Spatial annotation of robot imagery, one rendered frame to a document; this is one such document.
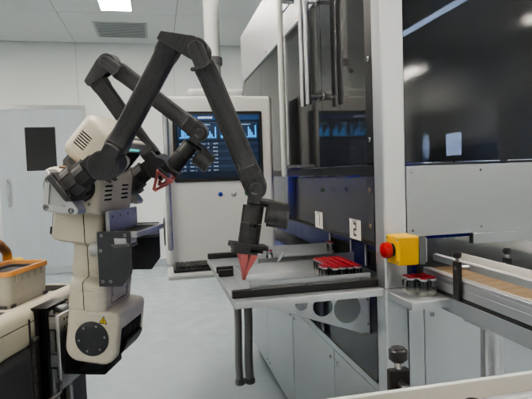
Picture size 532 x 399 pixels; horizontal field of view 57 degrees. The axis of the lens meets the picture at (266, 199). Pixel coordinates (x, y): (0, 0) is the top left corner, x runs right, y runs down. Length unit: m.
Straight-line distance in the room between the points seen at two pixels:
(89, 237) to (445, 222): 1.02
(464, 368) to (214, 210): 1.22
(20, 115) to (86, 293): 5.54
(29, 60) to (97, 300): 5.72
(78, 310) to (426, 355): 1.00
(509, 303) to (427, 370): 0.43
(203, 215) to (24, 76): 5.10
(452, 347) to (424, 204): 0.40
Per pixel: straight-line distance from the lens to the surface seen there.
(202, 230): 2.22
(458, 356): 1.52
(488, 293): 1.18
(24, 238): 6.98
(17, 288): 1.73
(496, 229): 1.50
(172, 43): 1.31
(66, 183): 1.39
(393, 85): 1.35
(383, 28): 1.37
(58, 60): 7.02
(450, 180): 1.41
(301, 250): 1.95
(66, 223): 1.60
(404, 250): 1.25
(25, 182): 6.93
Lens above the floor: 1.20
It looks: 3 degrees down
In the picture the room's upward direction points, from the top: 2 degrees counter-clockwise
